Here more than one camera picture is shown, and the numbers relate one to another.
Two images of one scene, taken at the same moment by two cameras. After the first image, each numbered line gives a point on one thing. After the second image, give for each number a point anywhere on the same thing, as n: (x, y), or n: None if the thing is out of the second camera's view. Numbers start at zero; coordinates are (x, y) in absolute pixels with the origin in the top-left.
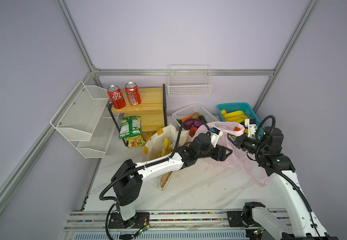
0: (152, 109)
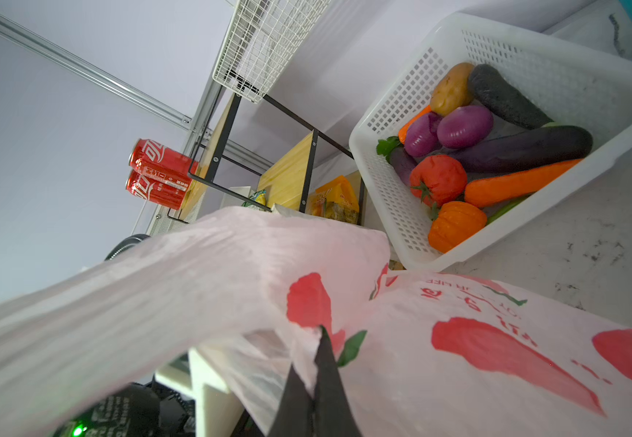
0: (259, 152)
